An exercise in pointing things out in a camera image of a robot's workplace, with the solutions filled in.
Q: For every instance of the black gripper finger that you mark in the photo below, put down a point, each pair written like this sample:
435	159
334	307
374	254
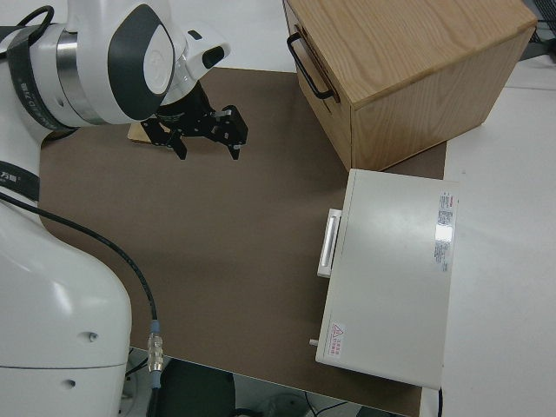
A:
167	137
232	128

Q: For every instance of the dark background equipment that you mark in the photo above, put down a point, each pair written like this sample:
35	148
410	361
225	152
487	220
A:
543	30

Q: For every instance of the black rounded floor object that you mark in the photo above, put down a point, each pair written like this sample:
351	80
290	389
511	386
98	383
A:
195	391

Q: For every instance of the light wooden drawer cabinet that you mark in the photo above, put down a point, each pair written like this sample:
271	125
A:
412	65

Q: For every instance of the white toaster oven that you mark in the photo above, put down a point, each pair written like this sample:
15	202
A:
391	282

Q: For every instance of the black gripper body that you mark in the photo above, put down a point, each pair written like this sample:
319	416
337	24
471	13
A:
189	115

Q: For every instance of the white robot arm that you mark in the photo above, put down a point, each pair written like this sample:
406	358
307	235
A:
43	304

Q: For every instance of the wooden mug tree stand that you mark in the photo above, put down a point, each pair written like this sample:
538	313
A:
135	132

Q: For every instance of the brown table mat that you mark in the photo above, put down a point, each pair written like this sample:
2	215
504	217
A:
217	260

